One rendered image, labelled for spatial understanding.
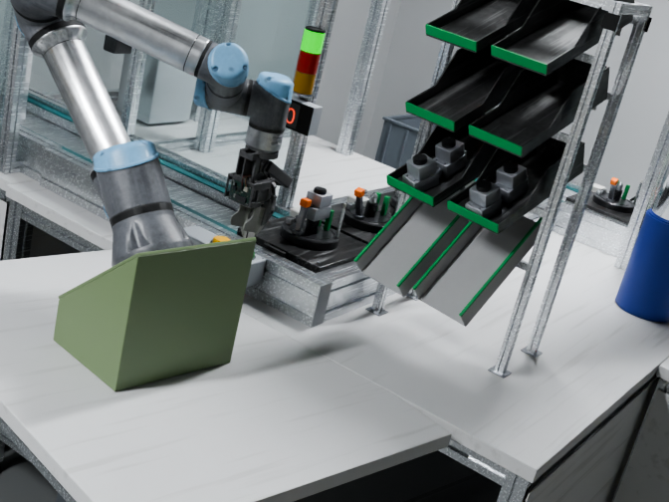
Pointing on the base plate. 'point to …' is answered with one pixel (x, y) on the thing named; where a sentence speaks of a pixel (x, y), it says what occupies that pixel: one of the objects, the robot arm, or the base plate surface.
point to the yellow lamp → (304, 83)
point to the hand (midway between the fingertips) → (250, 234)
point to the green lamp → (312, 42)
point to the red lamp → (308, 63)
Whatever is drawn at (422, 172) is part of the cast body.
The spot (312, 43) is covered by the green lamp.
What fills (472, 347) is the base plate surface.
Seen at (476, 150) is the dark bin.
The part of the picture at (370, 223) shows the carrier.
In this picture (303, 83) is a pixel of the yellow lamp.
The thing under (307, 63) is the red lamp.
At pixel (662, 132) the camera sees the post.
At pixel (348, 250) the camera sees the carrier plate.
